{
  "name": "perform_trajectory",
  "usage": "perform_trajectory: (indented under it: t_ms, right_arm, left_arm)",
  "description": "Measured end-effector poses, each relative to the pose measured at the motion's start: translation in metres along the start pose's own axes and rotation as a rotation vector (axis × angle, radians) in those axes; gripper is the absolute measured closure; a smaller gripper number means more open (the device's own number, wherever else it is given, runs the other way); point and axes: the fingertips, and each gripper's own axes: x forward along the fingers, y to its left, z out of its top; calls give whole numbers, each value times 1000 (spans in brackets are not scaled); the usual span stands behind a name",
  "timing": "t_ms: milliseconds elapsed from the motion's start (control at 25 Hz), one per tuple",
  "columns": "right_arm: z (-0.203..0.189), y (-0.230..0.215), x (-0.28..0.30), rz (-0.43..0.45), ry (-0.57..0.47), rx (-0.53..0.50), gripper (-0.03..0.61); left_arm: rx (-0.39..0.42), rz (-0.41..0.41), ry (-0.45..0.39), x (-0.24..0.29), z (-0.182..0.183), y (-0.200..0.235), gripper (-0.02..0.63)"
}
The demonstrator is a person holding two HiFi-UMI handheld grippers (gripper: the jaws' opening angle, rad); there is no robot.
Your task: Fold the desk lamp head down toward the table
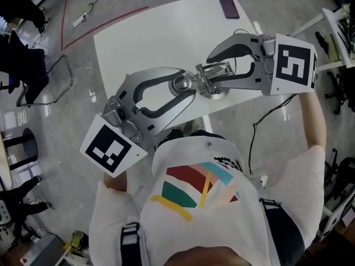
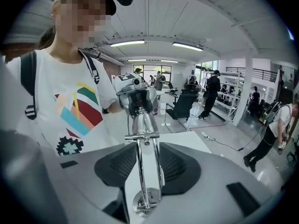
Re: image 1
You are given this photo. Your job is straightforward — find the white power strip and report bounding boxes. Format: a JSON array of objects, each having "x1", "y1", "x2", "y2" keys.
[{"x1": 71, "y1": 12, "x2": 90, "y2": 29}]

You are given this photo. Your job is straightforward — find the white shelf rack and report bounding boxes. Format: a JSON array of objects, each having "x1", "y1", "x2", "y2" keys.
[{"x1": 290, "y1": 7, "x2": 355, "y2": 72}]

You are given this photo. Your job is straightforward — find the white table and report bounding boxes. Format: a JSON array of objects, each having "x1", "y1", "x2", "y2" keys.
[{"x1": 93, "y1": 0, "x2": 278, "y2": 134}]

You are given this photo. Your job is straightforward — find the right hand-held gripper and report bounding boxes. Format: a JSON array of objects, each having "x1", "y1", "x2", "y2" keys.
[{"x1": 206, "y1": 33, "x2": 319, "y2": 96}]

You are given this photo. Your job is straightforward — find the black harness strap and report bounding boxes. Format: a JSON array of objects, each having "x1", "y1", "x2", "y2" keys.
[
  {"x1": 120, "y1": 222, "x2": 141, "y2": 266},
  {"x1": 258, "y1": 197, "x2": 306, "y2": 266}
]

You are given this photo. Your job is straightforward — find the metal frame chair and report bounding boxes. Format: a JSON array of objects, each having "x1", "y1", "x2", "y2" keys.
[{"x1": 0, "y1": 29, "x2": 75, "y2": 108}]

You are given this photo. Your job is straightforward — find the person's right forearm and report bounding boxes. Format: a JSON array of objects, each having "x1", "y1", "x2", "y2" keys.
[{"x1": 297, "y1": 91, "x2": 327, "y2": 152}]

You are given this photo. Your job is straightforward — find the grey storage box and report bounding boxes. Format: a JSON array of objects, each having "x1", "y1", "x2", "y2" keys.
[{"x1": 26, "y1": 232, "x2": 69, "y2": 266}]

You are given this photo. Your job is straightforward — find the dark smartphone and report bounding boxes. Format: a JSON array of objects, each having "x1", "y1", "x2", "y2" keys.
[{"x1": 217, "y1": 0, "x2": 241, "y2": 20}]

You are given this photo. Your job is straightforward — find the black round stool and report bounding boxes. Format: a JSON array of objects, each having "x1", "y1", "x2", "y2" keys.
[{"x1": 4, "y1": 127, "x2": 39, "y2": 172}]

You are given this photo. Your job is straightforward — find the person's left forearm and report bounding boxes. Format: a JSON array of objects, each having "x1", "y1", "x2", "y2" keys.
[{"x1": 103, "y1": 169, "x2": 129, "y2": 195}]

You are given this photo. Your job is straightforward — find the person's grey shoe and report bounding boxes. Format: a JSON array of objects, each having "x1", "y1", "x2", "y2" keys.
[{"x1": 180, "y1": 117, "x2": 206, "y2": 137}]

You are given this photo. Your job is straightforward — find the person's black trousers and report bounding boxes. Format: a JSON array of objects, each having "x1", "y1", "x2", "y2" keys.
[{"x1": 154, "y1": 128, "x2": 229, "y2": 152}]

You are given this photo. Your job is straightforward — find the person's white printed t-shirt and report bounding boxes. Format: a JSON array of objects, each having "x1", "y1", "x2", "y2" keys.
[{"x1": 88, "y1": 135, "x2": 326, "y2": 266}]

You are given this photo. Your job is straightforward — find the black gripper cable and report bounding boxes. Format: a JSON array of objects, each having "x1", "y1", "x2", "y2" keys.
[{"x1": 247, "y1": 93, "x2": 298, "y2": 177}]

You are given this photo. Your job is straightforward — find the black office chair base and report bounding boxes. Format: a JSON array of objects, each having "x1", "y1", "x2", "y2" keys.
[{"x1": 324, "y1": 70, "x2": 355, "y2": 115}]

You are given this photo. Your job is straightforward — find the white wire rack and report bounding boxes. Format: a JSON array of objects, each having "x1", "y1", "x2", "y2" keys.
[{"x1": 316, "y1": 181, "x2": 355, "y2": 241}]

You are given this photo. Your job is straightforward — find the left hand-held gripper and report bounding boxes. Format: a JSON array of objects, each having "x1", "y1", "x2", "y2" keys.
[{"x1": 79, "y1": 66, "x2": 197, "y2": 178}]

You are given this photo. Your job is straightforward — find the silver desk lamp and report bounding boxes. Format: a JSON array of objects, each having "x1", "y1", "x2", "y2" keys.
[{"x1": 168, "y1": 61, "x2": 234, "y2": 101}]

